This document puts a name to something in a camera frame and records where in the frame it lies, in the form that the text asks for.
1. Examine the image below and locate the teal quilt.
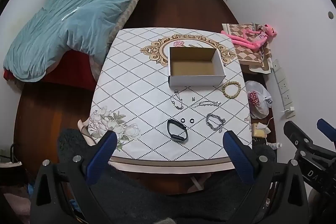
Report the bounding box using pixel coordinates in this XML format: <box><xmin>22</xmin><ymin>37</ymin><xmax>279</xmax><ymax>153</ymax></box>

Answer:
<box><xmin>3</xmin><ymin>0</ymin><xmax>158</xmax><ymax>83</ymax></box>

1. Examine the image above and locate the pink plush toy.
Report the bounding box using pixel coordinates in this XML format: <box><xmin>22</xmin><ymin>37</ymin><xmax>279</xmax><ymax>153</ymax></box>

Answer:
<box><xmin>221</xmin><ymin>25</ymin><xmax>278</xmax><ymax>51</ymax></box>

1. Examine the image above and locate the yellow packet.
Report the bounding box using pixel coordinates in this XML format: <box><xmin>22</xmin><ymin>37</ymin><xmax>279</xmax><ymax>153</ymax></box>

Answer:
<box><xmin>252</xmin><ymin>122</ymin><xmax>271</xmax><ymax>138</ymax></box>

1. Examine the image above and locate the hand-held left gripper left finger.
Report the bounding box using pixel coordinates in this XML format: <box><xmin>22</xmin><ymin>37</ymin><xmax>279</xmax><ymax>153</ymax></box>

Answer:
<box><xmin>30</xmin><ymin>131</ymin><xmax>118</xmax><ymax>224</ymax></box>

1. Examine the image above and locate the black wristband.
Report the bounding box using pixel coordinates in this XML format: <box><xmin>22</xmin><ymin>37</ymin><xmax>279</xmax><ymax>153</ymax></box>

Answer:
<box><xmin>167</xmin><ymin>119</ymin><xmax>189</xmax><ymax>142</ymax></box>

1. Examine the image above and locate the person's right forearm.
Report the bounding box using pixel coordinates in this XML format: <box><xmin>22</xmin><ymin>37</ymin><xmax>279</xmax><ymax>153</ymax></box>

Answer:
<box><xmin>307</xmin><ymin>187</ymin><xmax>336</xmax><ymax>224</ymax></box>

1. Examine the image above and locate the dark bag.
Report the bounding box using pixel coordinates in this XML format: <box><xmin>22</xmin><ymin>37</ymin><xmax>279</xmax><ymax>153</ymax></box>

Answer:
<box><xmin>0</xmin><ymin>144</ymin><xmax>28</xmax><ymax>188</ymax></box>

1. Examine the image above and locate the beige bead bracelet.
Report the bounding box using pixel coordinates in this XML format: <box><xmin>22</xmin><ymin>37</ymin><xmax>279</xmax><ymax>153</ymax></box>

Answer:
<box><xmin>222</xmin><ymin>81</ymin><xmax>241</xmax><ymax>99</ymax></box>

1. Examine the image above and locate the silver bracelet with charm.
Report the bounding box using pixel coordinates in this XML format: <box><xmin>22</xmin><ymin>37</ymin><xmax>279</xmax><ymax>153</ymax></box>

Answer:
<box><xmin>170</xmin><ymin>89</ymin><xmax>184</xmax><ymax>110</ymax></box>

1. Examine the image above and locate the person's dark fuzzy clothing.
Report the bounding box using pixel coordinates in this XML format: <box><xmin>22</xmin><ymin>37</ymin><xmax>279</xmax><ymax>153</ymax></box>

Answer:
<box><xmin>58</xmin><ymin>128</ymin><xmax>277</xmax><ymax>224</ymax></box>

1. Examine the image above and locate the white plastic bag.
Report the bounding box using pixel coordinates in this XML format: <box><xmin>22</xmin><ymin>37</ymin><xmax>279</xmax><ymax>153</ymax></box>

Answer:
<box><xmin>245</xmin><ymin>80</ymin><xmax>273</xmax><ymax>120</ymax></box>

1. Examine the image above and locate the cardboard box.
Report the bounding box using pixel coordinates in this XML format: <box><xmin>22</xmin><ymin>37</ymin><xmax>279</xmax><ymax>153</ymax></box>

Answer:
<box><xmin>168</xmin><ymin>47</ymin><xmax>226</xmax><ymax>88</ymax></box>

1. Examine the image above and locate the chunky silver chain bracelet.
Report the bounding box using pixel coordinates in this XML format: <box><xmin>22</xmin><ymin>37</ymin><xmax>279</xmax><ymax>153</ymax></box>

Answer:
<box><xmin>205</xmin><ymin>113</ymin><xmax>226</xmax><ymax>133</ymax></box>

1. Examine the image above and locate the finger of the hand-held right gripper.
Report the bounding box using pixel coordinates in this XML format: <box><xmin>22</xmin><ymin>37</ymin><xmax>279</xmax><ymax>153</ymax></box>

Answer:
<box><xmin>316</xmin><ymin>118</ymin><xmax>336</xmax><ymax>144</ymax></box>
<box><xmin>283</xmin><ymin>121</ymin><xmax>330</xmax><ymax>160</ymax></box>

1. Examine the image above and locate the white power strip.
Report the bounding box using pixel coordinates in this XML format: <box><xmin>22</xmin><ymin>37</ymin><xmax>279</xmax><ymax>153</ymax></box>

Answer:
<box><xmin>272</xmin><ymin>59</ymin><xmax>296</xmax><ymax>118</ymax></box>

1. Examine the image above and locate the red bed sheet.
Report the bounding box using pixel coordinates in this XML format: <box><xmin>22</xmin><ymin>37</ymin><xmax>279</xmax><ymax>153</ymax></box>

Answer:
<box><xmin>3</xmin><ymin>49</ymin><xmax>98</xmax><ymax>90</ymax></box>

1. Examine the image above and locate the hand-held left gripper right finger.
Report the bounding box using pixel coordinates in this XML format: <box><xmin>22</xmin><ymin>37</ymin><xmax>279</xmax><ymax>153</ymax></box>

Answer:
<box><xmin>223</xmin><ymin>130</ymin><xmax>310</xmax><ymax>224</ymax></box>

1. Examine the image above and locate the slim silver chain bracelet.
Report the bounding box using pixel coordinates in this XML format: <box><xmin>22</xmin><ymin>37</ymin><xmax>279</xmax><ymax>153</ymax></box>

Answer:
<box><xmin>190</xmin><ymin>100</ymin><xmax>221</xmax><ymax>109</ymax></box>

